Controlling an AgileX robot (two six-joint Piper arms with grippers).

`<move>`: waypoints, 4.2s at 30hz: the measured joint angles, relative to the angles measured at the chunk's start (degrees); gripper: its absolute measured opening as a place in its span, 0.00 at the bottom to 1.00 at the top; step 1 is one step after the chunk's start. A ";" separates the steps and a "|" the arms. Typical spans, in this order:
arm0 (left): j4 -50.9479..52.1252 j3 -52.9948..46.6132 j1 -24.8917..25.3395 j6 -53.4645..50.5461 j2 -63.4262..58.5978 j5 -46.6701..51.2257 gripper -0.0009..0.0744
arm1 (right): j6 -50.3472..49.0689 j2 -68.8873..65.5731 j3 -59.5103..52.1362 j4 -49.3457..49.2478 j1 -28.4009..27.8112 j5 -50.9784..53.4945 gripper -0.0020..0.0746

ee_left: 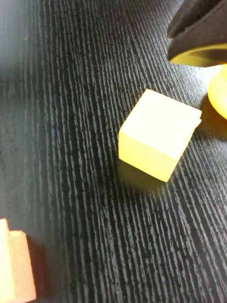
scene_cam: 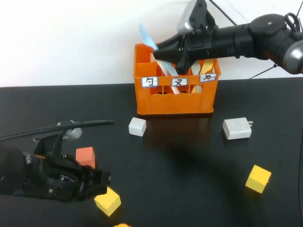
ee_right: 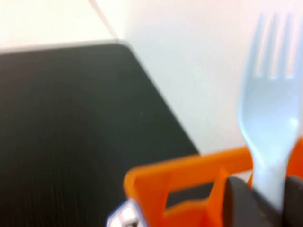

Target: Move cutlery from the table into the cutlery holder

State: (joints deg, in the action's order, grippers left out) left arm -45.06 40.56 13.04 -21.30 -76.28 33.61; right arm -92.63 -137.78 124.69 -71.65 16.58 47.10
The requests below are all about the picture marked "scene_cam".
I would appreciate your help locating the white power adapter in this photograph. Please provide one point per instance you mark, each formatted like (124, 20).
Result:
(236, 128)

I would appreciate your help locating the orange-yellow round object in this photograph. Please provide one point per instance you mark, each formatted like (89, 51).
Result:
(122, 225)

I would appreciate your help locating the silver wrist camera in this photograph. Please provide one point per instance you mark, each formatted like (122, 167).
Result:
(185, 19)
(73, 133)

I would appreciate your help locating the white foam cube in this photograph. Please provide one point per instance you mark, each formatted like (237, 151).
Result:
(136, 126)

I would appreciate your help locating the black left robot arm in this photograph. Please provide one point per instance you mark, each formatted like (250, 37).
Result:
(11, 170)

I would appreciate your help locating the white label spoon character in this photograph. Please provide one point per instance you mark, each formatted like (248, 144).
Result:
(149, 82)

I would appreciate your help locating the white label fork character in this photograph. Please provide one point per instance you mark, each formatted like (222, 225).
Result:
(179, 82)

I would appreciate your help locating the light blue plastic fork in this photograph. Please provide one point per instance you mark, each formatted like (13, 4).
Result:
(145, 35)

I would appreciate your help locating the pale grey plastic knife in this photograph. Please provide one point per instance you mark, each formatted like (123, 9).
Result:
(196, 71)

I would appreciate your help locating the white label knife character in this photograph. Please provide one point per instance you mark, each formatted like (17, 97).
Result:
(207, 78)

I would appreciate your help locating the yellow foam cube with notch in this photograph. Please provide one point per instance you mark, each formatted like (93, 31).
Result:
(258, 179)

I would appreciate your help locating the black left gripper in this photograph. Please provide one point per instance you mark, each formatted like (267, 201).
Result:
(54, 177)

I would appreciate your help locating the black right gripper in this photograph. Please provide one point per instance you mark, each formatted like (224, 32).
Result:
(201, 45)

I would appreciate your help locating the orange plastic cutlery holder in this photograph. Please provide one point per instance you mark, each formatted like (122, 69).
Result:
(175, 104)

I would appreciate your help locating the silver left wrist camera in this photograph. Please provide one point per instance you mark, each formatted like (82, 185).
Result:
(73, 133)

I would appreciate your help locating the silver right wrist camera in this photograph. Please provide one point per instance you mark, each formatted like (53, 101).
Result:
(185, 19)

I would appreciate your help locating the yellow plastic knife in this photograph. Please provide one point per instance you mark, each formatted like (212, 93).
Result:
(206, 67)

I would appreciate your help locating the orange-red foam cube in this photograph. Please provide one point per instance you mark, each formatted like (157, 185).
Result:
(85, 154)

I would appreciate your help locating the cream plastic fork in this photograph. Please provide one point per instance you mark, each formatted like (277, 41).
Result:
(163, 67)

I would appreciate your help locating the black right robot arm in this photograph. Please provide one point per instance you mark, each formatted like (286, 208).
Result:
(255, 37)

